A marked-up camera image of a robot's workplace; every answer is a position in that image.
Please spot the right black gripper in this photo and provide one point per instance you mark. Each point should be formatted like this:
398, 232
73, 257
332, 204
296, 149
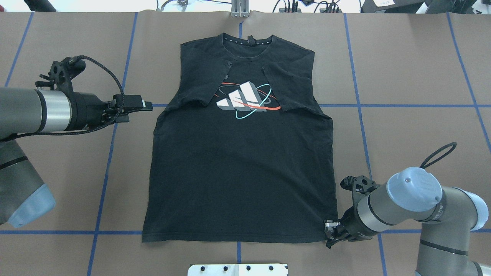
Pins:
350, 225

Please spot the black t-shirt with logo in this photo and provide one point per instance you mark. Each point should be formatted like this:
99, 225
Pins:
243, 151

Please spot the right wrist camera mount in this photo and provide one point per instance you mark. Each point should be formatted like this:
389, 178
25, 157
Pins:
360, 186

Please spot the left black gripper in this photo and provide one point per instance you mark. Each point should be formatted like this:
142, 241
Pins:
85, 110

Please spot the aluminium frame post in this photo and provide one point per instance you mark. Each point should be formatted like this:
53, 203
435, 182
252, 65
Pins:
240, 8

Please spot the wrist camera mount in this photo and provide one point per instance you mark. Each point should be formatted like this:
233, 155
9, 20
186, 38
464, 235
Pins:
61, 73
360, 186

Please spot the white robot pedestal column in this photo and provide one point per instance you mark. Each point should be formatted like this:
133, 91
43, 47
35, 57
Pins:
251, 269

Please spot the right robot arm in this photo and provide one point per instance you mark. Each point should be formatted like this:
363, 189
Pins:
448, 216

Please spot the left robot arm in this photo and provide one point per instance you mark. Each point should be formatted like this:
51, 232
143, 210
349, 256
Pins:
25, 196

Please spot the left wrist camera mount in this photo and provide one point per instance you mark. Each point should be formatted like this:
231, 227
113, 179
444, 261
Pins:
61, 73

